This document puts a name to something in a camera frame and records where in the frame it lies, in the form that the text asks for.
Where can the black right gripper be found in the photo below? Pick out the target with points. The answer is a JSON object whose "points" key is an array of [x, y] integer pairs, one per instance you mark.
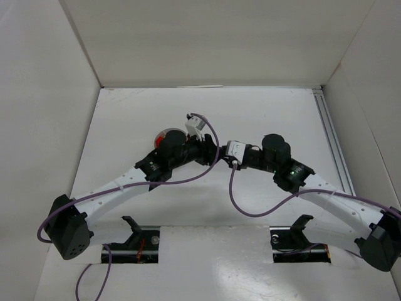
{"points": [[227, 157]]}

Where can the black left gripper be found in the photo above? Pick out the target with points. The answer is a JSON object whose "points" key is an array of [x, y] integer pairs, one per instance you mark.
{"points": [[203, 150]]}

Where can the red 2x4 lego brick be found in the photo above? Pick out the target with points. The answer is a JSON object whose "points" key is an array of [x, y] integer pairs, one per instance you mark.
{"points": [[158, 141]]}

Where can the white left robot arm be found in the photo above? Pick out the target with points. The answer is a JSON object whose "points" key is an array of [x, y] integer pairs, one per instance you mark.
{"points": [[74, 224]]}

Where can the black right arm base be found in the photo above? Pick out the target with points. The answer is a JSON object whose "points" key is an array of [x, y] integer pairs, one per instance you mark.
{"points": [[290, 245]]}

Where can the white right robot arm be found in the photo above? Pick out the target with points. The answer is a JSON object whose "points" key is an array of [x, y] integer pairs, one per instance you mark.
{"points": [[368, 228]]}

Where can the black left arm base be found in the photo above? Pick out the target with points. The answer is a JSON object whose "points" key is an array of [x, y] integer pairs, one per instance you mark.
{"points": [[141, 247]]}

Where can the white divided round container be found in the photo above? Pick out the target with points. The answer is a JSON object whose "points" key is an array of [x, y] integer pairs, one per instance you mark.
{"points": [[161, 135]]}

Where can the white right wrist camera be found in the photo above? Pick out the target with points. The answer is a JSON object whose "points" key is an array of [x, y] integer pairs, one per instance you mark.
{"points": [[235, 150]]}

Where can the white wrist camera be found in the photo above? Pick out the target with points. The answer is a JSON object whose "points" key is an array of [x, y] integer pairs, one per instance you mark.
{"points": [[235, 150], [194, 126]]}

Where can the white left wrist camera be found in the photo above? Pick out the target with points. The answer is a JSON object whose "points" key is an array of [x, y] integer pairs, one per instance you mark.
{"points": [[194, 126]]}

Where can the aluminium rail right side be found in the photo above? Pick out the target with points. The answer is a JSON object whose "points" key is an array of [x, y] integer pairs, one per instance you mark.
{"points": [[333, 142]]}

